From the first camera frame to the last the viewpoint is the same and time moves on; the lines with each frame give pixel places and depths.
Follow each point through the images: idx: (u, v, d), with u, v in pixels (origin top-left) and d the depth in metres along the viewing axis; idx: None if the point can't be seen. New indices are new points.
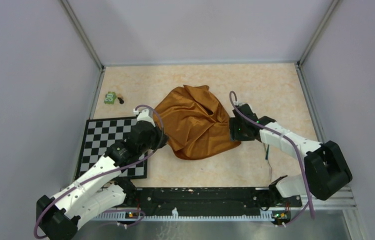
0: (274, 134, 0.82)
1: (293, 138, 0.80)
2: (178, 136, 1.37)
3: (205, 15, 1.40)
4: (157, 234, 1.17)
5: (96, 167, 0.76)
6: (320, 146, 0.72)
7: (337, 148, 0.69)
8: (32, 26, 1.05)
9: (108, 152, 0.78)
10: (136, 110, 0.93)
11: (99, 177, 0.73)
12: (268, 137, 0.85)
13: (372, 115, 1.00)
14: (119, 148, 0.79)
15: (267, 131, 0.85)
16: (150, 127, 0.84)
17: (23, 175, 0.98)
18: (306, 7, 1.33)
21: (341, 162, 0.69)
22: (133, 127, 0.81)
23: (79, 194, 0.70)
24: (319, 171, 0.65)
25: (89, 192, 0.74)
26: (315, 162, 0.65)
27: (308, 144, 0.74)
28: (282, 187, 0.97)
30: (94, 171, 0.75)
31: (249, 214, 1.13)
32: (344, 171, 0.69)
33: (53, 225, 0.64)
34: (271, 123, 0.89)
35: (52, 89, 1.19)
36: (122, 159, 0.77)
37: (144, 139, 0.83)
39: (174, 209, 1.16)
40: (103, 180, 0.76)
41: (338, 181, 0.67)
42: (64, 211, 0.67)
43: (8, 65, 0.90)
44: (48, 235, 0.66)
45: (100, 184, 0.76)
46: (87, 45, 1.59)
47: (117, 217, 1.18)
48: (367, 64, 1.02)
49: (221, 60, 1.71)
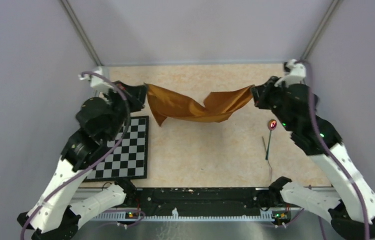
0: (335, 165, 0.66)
1: (360, 187, 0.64)
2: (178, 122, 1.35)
3: (205, 16, 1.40)
4: (157, 235, 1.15)
5: (57, 175, 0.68)
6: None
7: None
8: (32, 26, 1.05)
9: (65, 154, 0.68)
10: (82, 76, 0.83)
11: (60, 191, 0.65)
12: (325, 164, 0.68)
13: (372, 115, 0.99)
14: (74, 145, 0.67)
15: (330, 161, 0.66)
16: (101, 108, 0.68)
17: (23, 174, 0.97)
18: (306, 7, 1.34)
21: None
22: (76, 115, 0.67)
23: (47, 210, 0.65)
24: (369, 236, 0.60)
25: (63, 200, 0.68)
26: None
27: (374, 206, 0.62)
28: (290, 197, 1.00)
30: (55, 182, 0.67)
31: (249, 214, 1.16)
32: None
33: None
34: (337, 147, 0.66)
35: (51, 88, 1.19)
36: (80, 156, 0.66)
37: (100, 125, 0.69)
39: (174, 209, 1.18)
40: (71, 185, 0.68)
41: None
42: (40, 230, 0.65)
43: (8, 64, 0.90)
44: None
45: (71, 190, 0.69)
46: (87, 45, 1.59)
47: (118, 217, 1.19)
48: (367, 63, 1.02)
49: (221, 61, 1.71)
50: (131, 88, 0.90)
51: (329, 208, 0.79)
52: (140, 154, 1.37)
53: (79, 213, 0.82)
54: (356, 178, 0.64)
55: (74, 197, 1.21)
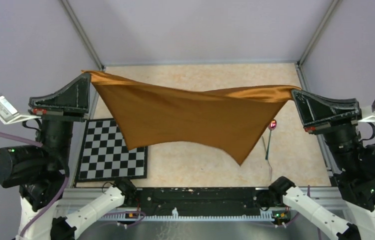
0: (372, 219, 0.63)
1: None
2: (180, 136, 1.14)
3: (205, 16, 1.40)
4: (157, 234, 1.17)
5: (24, 212, 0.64)
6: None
7: None
8: (32, 27, 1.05)
9: (22, 193, 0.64)
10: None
11: (32, 224, 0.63)
12: (363, 214, 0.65)
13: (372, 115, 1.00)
14: (27, 185, 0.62)
15: (372, 216, 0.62)
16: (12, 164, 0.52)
17: None
18: (306, 7, 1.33)
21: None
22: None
23: None
24: None
25: (44, 227, 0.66)
26: None
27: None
28: (291, 203, 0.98)
30: (25, 217, 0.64)
31: (250, 213, 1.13)
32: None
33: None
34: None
35: (52, 89, 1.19)
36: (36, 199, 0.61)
37: (28, 175, 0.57)
39: (174, 209, 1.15)
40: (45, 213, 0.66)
41: None
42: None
43: (8, 64, 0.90)
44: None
45: (46, 219, 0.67)
46: (87, 45, 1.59)
47: (117, 217, 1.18)
48: (368, 63, 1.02)
49: (221, 60, 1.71)
50: (61, 93, 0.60)
51: (338, 233, 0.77)
52: (140, 153, 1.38)
53: (74, 224, 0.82)
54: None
55: (74, 197, 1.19)
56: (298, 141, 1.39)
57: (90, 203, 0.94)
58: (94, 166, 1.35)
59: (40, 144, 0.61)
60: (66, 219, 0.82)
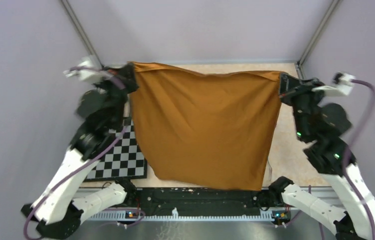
0: (346, 184, 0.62)
1: (373, 210, 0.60)
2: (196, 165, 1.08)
3: (205, 15, 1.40)
4: (157, 234, 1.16)
5: (64, 165, 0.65)
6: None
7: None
8: (32, 27, 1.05)
9: (73, 144, 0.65)
10: (70, 71, 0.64)
11: (71, 177, 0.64)
12: (338, 183, 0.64)
13: (373, 114, 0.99)
14: (83, 136, 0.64)
15: (344, 181, 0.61)
16: (99, 101, 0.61)
17: (23, 174, 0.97)
18: (306, 6, 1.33)
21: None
22: (75, 111, 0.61)
23: (54, 201, 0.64)
24: None
25: (70, 191, 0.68)
26: None
27: None
28: (291, 199, 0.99)
30: (64, 171, 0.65)
31: (250, 214, 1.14)
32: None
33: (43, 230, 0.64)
34: (351, 168, 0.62)
35: (51, 88, 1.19)
36: (88, 151, 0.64)
37: (106, 116, 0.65)
39: (174, 209, 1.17)
40: (80, 174, 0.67)
41: None
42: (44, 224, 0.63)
43: (8, 64, 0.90)
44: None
45: (78, 181, 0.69)
46: (87, 45, 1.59)
47: (117, 217, 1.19)
48: (368, 63, 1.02)
49: (221, 60, 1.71)
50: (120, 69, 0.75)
51: (335, 220, 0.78)
52: (140, 154, 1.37)
53: (82, 207, 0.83)
54: (368, 200, 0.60)
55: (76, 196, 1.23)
56: (299, 141, 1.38)
57: (95, 194, 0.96)
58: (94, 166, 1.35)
59: (122, 87, 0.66)
60: (73, 202, 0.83)
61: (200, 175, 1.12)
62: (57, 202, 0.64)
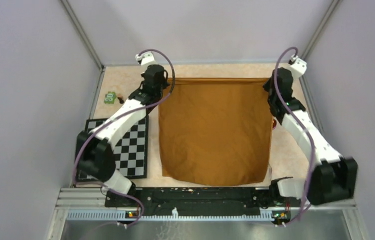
0: (298, 125, 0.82)
1: (316, 139, 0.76)
2: (202, 162, 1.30)
3: (205, 16, 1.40)
4: (157, 234, 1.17)
5: (125, 107, 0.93)
6: (338, 158, 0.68)
7: (355, 166, 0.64)
8: (32, 27, 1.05)
9: (131, 96, 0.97)
10: (139, 56, 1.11)
11: (129, 114, 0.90)
12: (290, 125, 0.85)
13: (372, 115, 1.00)
14: (140, 93, 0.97)
15: (292, 119, 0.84)
16: (161, 67, 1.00)
17: (24, 174, 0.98)
18: (307, 6, 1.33)
21: (349, 181, 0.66)
22: (145, 72, 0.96)
23: (117, 126, 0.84)
24: (324, 183, 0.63)
25: (124, 127, 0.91)
26: (325, 173, 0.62)
27: (328, 152, 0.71)
28: (282, 185, 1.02)
30: (124, 110, 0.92)
31: (249, 213, 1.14)
32: (347, 189, 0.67)
33: (98, 153, 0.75)
34: (299, 111, 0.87)
35: (52, 89, 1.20)
36: (146, 100, 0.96)
37: (158, 82, 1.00)
39: (174, 209, 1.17)
40: (134, 117, 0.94)
41: (336, 196, 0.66)
42: (107, 142, 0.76)
43: (8, 65, 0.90)
44: (88, 172, 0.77)
45: (129, 122, 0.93)
46: (87, 45, 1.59)
47: (117, 216, 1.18)
48: (367, 64, 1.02)
49: (221, 60, 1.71)
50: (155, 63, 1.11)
51: None
52: (140, 154, 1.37)
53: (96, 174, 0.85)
54: (311, 130, 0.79)
55: (76, 196, 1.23)
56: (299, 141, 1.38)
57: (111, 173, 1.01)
58: None
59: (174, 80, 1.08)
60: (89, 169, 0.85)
61: (209, 173, 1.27)
62: (117, 127, 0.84)
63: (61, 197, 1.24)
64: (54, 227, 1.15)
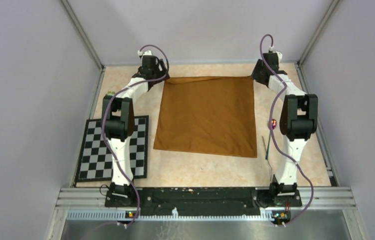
0: (278, 80, 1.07)
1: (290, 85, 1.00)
2: (189, 132, 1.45)
3: (205, 15, 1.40)
4: (157, 234, 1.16)
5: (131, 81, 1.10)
6: (304, 95, 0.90)
7: (315, 99, 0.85)
8: (31, 26, 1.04)
9: (134, 76, 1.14)
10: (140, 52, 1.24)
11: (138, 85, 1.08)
12: (274, 82, 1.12)
13: (372, 114, 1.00)
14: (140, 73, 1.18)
15: (274, 78, 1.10)
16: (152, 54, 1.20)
17: (22, 175, 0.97)
18: (307, 6, 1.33)
21: (312, 110, 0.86)
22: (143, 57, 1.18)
23: (129, 91, 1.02)
24: (290, 108, 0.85)
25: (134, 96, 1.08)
26: (291, 100, 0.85)
27: (297, 91, 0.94)
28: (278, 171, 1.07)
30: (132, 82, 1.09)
31: (249, 213, 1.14)
32: (312, 119, 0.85)
33: (122, 109, 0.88)
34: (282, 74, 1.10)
35: (52, 88, 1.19)
36: (147, 77, 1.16)
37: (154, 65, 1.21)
39: (174, 209, 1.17)
40: (140, 89, 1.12)
41: (303, 124, 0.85)
42: (129, 99, 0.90)
43: (8, 65, 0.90)
44: (115, 130, 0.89)
45: (137, 93, 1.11)
46: (87, 45, 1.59)
47: (117, 216, 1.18)
48: (367, 64, 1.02)
49: (221, 60, 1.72)
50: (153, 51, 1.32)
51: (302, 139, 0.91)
52: (140, 153, 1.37)
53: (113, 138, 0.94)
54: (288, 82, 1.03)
55: (77, 196, 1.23)
56: None
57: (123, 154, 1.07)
58: (94, 166, 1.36)
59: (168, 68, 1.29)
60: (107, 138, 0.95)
61: (197, 141, 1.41)
62: (131, 92, 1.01)
63: (61, 197, 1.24)
64: (54, 227, 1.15)
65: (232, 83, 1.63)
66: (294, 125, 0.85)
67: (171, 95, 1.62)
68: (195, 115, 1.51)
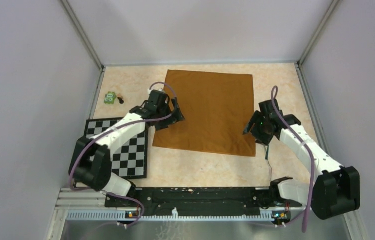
0: (296, 139, 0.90)
1: (314, 150, 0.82)
2: (189, 130, 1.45)
3: (205, 16, 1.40)
4: (157, 234, 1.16)
5: (125, 119, 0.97)
6: (339, 168, 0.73)
7: (357, 176, 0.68)
8: (32, 27, 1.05)
9: (134, 110, 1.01)
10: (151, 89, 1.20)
11: (130, 126, 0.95)
12: (290, 140, 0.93)
13: (372, 115, 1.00)
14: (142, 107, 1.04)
15: (289, 133, 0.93)
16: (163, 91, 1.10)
17: (24, 173, 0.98)
18: (307, 7, 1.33)
21: (354, 191, 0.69)
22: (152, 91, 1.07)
23: (116, 135, 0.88)
24: (329, 193, 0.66)
25: (122, 139, 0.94)
26: (329, 184, 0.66)
27: (329, 163, 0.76)
28: (284, 188, 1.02)
30: (125, 122, 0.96)
31: (249, 213, 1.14)
32: (353, 199, 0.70)
33: (97, 160, 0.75)
34: (295, 125, 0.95)
35: (52, 89, 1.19)
36: (146, 114, 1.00)
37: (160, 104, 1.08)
39: (174, 209, 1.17)
40: (132, 131, 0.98)
41: (344, 206, 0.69)
42: (106, 148, 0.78)
43: (8, 65, 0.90)
44: (83, 181, 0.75)
45: (127, 136, 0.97)
46: (87, 45, 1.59)
47: (117, 217, 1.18)
48: (368, 64, 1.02)
49: (221, 61, 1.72)
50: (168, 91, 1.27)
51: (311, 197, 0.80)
52: (140, 154, 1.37)
53: None
54: (308, 142, 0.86)
55: (77, 197, 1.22)
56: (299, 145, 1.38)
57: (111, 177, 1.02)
58: None
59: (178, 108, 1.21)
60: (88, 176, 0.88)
61: (197, 139, 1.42)
62: (116, 135, 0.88)
63: (61, 197, 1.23)
64: (54, 227, 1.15)
65: (232, 82, 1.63)
66: (333, 212, 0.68)
67: (171, 93, 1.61)
68: (194, 113, 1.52)
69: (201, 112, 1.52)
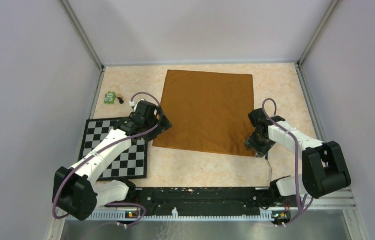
0: (281, 131, 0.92)
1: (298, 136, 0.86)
2: (189, 129, 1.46)
3: (205, 16, 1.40)
4: (157, 234, 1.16)
5: (109, 138, 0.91)
6: (321, 145, 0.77)
7: (338, 148, 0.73)
8: (31, 27, 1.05)
9: (117, 126, 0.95)
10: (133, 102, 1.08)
11: (114, 146, 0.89)
12: (276, 134, 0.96)
13: (372, 115, 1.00)
14: (127, 121, 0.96)
15: (275, 128, 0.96)
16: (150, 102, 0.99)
17: (23, 172, 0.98)
18: (307, 7, 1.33)
21: (340, 163, 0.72)
22: (140, 103, 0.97)
23: (97, 161, 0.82)
24: (314, 165, 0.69)
25: (106, 160, 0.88)
26: (312, 157, 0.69)
27: (312, 142, 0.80)
28: (282, 185, 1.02)
30: (109, 141, 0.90)
31: (249, 213, 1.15)
32: (342, 173, 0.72)
33: (77, 193, 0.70)
34: (281, 122, 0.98)
35: (51, 89, 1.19)
36: (132, 130, 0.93)
37: (149, 116, 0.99)
39: (174, 209, 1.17)
40: (117, 149, 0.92)
41: (334, 180, 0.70)
42: (87, 181, 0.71)
43: (7, 65, 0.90)
44: (68, 210, 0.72)
45: (112, 156, 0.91)
46: (87, 45, 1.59)
47: (118, 217, 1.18)
48: (367, 64, 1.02)
49: (221, 60, 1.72)
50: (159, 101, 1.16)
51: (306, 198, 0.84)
52: (140, 154, 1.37)
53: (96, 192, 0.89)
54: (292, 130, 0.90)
55: None
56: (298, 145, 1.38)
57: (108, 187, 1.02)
58: None
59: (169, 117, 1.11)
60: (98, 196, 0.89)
61: (196, 139, 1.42)
62: (97, 162, 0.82)
63: None
64: (54, 227, 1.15)
65: (233, 82, 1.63)
66: (325, 185, 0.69)
67: (171, 93, 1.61)
68: (194, 113, 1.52)
69: (201, 113, 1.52)
